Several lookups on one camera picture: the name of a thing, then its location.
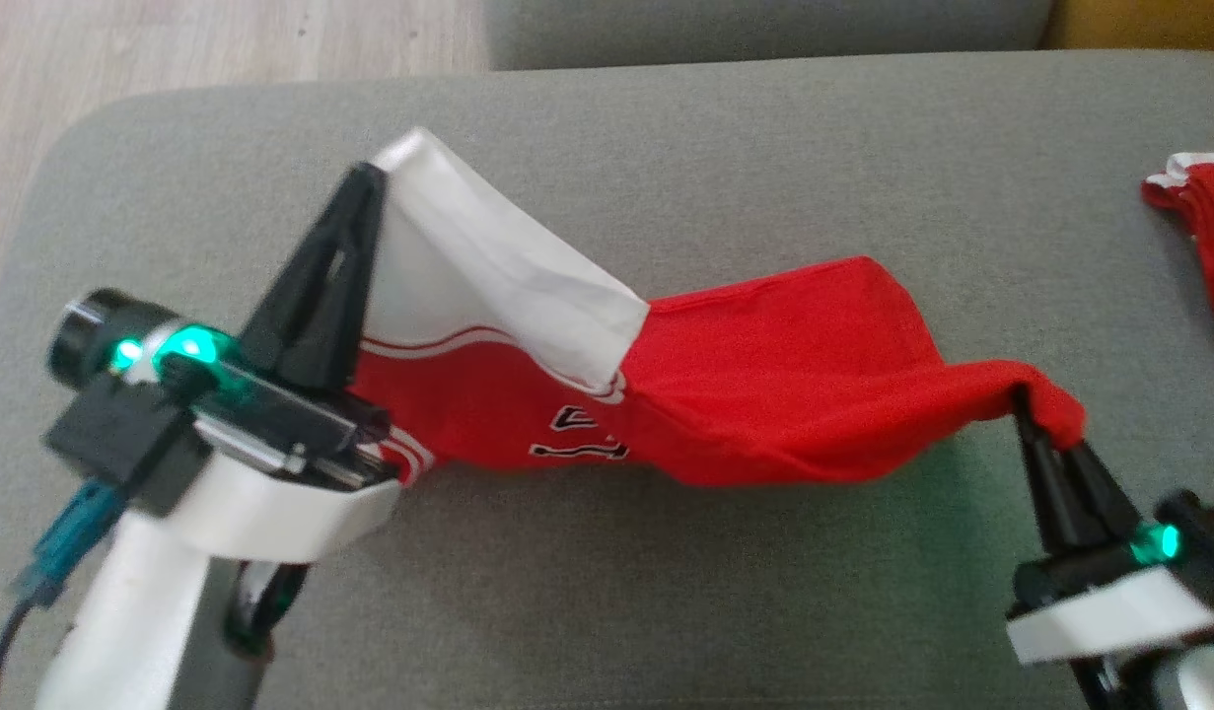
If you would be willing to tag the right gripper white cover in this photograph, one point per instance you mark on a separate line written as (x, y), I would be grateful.
(1109, 611)

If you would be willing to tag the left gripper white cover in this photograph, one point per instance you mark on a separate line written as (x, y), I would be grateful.
(281, 493)

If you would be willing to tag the red shorts with white trim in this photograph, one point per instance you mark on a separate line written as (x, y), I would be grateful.
(1213, 227)

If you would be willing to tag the red white number jersey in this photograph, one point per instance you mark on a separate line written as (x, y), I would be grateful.
(764, 375)

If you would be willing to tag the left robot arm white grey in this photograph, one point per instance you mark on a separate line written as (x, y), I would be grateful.
(133, 631)

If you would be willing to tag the yellow cushion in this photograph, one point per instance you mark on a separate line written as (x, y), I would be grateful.
(1149, 25)

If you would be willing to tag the small grey sofa cushion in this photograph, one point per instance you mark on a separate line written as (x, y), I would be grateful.
(764, 30)

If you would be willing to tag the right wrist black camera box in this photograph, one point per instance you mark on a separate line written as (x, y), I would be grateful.
(1213, 542)

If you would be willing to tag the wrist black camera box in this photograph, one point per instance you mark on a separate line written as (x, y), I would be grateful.
(113, 444)
(1213, 542)

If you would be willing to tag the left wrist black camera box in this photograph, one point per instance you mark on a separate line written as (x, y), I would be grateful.
(113, 444)

